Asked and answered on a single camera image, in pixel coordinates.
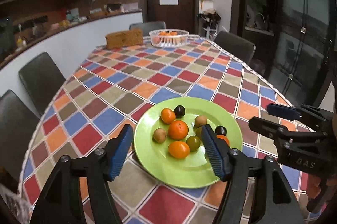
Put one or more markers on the green plate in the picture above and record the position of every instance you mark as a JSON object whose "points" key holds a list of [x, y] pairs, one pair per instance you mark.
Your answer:
{"points": [[163, 166]]}

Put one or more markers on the pale cloth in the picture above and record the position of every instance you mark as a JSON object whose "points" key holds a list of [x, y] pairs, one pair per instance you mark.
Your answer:
{"points": [[10, 200]]}

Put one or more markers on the large orange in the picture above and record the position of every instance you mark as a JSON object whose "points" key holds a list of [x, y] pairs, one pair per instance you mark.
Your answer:
{"points": [[178, 130]]}

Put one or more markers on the tan round fruit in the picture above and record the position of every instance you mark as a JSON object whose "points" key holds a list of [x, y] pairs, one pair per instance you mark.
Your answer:
{"points": [[159, 135]]}

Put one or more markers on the curved white counter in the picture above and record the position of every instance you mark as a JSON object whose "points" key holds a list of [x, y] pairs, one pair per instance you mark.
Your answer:
{"points": [[79, 36]]}

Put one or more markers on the dark purple plum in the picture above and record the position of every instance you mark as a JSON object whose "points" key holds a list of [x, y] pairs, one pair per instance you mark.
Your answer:
{"points": [[179, 111], [220, 130]]}

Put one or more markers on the heap of tangerines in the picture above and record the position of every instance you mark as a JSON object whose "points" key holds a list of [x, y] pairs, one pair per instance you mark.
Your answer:
{"points": [[168, 33]]}

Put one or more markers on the white plastic basket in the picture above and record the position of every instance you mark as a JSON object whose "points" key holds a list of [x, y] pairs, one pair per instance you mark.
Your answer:
{"points": [[168, 42]]}

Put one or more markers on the small green fruit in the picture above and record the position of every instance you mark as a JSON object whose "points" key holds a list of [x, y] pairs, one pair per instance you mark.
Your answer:
{"points": [[198, 131]]}

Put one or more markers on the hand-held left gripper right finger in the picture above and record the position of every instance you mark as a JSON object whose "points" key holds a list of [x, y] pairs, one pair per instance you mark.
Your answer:
{"points": [[214, 152]]}

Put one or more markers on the glass sliding door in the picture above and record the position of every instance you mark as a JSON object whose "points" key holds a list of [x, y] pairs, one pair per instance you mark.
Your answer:
{"points": [[297, 29]]}

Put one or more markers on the dark grey chair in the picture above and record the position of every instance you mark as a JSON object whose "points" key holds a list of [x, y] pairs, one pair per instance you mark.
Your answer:
{"points": [[147, 25], [15, 121], [40, 79], [234, 46]]}

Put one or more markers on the black device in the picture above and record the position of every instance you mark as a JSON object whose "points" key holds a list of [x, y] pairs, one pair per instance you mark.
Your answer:
{"points": [[114, 7]]}

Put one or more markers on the small tan fruit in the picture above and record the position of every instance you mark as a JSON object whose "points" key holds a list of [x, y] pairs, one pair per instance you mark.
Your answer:
{"points": [[200, 120]]}

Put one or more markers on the pile of dark clothes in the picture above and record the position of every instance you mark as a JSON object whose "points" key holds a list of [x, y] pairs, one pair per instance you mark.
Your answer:
{"points": [[209, 15]]}

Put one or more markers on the small orange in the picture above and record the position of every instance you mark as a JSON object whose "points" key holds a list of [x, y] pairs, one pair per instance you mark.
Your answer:
{"points": [[168, 115]]}

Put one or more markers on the white cards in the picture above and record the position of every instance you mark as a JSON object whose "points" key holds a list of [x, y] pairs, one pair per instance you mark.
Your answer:
{"points": [[130, 6]]}

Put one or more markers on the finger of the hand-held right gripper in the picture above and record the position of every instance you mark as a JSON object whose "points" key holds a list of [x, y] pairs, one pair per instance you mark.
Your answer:
{"points": [[281, 111], [263, 125]]}

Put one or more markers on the person's right hand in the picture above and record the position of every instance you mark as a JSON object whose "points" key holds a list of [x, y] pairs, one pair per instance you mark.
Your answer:
{"points": [[313, 185]]}

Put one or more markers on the metal faucet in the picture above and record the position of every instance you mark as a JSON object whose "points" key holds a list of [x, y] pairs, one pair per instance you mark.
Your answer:
{"points": [[260, 19]]}

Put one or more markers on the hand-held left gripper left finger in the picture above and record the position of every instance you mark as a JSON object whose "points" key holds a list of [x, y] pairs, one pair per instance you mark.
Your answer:
{"points": [[119, 152]]}

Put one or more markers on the green plum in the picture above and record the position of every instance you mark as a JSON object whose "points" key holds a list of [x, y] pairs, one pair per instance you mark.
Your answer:
{"points": [[194, 143]]}

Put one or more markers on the colourful checked tablecloth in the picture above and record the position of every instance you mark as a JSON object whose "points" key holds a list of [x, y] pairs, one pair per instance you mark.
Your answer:
{"points": [[131, 81]]}

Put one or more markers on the brown woven box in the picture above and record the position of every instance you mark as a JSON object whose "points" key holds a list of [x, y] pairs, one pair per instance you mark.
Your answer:
{"points": [[123, 39]]}

